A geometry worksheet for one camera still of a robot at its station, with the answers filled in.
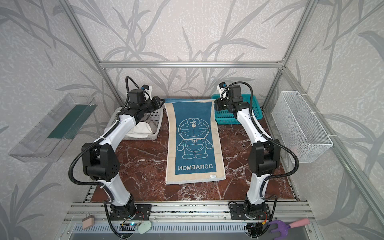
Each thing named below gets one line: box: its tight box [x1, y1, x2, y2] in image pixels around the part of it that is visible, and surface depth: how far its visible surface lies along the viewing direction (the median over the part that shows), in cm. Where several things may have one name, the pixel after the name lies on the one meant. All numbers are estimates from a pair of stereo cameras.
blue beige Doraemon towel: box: [164, 99, 226, 185], surface depth 98 cm
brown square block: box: [82, 215, 95, 229], surface depth 72 cm
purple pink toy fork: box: [268, 218, 311, 240], surface depth 71 cm
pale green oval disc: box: [138, 220, 151, 234], surface depth 70 cm
